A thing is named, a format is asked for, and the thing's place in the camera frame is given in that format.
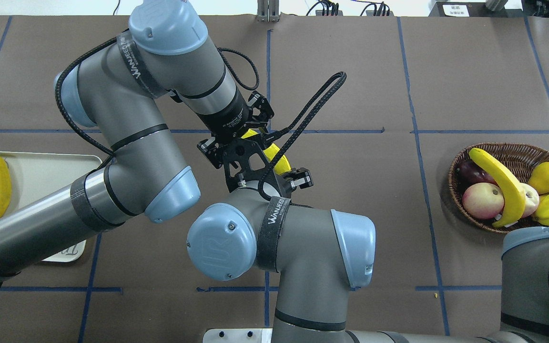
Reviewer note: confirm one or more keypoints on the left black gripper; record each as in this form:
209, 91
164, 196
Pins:
226, 117

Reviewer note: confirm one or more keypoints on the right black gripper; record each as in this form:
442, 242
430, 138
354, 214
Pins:
300, 179

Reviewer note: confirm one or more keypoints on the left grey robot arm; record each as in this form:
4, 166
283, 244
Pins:
107, 96

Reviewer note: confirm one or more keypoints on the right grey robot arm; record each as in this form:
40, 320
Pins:
322, 254

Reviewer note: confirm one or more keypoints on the brown wicker basket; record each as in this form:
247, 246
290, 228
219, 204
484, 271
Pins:
519, 158

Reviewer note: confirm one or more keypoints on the white mounting pillar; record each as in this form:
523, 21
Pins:
238, 335

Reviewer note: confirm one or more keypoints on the dark red apple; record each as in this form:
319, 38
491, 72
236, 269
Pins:
470, 173

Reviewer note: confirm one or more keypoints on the cream bear tray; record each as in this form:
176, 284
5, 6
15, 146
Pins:
31, 190

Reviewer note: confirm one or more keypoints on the black box with label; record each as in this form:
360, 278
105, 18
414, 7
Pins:
459, 9

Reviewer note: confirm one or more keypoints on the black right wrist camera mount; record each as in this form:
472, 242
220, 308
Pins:
243, 161

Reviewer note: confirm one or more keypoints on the aluminium frame post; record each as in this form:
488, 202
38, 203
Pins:
268, 11

